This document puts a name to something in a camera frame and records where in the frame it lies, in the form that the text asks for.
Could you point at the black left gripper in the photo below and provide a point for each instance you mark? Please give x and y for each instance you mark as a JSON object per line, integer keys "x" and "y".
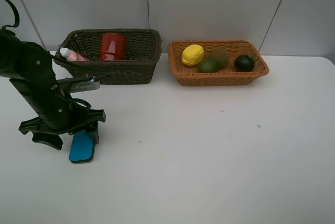
{"x": 57, "y": 114}

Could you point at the blue whiteboard eraser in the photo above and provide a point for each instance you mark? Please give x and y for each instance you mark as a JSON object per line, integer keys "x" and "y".
{"x": 82, "y": 148}

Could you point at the pink bottle white cap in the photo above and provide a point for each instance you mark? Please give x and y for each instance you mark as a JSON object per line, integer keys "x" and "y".
{"x": 71, "y": 55}

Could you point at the red plastic cup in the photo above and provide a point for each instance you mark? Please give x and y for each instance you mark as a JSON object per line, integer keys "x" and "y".
{"x": 113, "y": 47}

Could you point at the yellow lemon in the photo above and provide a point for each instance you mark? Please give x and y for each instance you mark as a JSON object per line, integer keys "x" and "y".
{"x": 192, "y": 55}

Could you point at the green lime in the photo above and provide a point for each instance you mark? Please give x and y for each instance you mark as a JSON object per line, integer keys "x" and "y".
{"x": 208, "y": 65}

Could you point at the brown kiwi fruit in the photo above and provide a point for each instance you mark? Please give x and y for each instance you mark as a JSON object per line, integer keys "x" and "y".
{"x": 221, "y": 56}

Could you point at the dark mangosteen fruit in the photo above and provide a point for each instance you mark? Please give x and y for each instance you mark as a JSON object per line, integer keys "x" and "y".
{"x": 244, "y": 63}

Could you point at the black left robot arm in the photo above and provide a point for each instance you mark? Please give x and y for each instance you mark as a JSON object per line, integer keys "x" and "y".
{"x": 29, "y": 69}

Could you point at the dark brown wicker basket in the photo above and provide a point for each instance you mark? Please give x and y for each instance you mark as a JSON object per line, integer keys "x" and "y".
{"x": 143, "y": 51}

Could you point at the orange wicker basket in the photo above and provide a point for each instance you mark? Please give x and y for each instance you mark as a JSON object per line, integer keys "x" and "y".
{"x": 189, "y": 76}

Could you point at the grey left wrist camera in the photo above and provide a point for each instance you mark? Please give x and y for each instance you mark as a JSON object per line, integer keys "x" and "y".
{"x": 79, "y": 84}

